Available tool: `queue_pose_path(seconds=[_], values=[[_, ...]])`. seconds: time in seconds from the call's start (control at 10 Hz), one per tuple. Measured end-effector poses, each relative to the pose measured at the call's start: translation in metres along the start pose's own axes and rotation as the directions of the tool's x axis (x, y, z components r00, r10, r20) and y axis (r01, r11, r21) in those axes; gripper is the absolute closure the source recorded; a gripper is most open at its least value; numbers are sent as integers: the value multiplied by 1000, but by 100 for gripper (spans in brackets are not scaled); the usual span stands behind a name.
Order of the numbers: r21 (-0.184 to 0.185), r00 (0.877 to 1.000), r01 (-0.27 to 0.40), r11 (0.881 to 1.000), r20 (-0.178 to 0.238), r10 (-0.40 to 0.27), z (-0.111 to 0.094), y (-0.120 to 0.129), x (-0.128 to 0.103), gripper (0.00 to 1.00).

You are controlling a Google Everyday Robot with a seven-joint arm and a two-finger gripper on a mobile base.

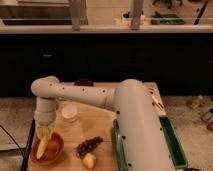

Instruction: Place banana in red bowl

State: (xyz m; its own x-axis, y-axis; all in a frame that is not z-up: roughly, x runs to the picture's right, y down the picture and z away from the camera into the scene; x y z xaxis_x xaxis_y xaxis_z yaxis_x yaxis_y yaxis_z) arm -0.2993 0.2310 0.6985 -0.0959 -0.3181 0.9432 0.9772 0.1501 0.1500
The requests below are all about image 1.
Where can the dark grape bunch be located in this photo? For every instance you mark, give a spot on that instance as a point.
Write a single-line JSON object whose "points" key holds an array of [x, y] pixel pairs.
{"points": [[88, 146]]}

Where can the dark red object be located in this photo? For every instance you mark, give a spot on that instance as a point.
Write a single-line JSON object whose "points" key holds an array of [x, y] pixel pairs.
{"points": [[84, 82]]}

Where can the yellow banana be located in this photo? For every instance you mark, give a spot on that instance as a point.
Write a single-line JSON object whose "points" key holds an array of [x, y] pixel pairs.
{"points": [[42, 146]]}

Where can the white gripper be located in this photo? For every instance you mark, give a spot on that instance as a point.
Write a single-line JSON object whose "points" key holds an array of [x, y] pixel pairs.
{"points": [[44, 130]]}

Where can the red bowl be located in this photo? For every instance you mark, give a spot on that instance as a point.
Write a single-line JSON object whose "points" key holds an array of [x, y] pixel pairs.
{"points": [[52, 152]]}

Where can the green object background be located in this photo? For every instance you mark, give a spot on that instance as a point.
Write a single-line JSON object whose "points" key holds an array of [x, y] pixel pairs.
{"points": [[166, 19]]}

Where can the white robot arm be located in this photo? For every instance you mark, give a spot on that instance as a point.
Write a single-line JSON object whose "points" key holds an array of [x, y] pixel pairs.
{"points": [[145, 146]]}

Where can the grey metal frame post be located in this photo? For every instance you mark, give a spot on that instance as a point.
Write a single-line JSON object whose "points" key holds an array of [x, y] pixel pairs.
{"points": [[78, 13], [136, 8]]}

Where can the grey metal frame post right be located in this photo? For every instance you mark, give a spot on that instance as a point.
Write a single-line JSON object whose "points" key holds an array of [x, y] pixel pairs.
{"points": [[136, 8]]}

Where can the green tray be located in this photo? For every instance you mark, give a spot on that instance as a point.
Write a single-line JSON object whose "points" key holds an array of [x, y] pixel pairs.
{"points": [[175, 148]]}

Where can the white cup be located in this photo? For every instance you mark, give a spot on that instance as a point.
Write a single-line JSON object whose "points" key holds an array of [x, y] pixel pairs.
{"points": [[69, 113]]}

